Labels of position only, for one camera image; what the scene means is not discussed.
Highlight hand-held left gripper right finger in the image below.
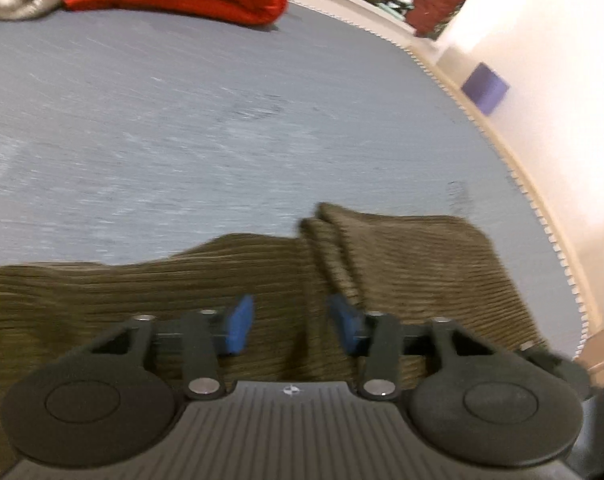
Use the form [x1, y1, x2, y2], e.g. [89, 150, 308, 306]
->
[328, 294, 525, 402]

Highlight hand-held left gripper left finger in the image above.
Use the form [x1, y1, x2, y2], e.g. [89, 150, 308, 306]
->
[89, 294, 256, 402]

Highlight olive corduroy pants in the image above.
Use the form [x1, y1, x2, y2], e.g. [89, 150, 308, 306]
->
[0, 202, 550, 480]

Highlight grey quilted mattress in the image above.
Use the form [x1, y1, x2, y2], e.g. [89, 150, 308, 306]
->
[0, 0, 591, 362]

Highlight purple box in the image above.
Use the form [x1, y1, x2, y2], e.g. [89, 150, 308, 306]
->
[461, 62, 511, 117]

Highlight white window ledge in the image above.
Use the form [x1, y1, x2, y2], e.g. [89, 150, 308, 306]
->
[282, 0, 439, 63]

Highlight dark red cushion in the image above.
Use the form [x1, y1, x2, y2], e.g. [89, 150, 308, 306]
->
[412, 0, 469, 39]

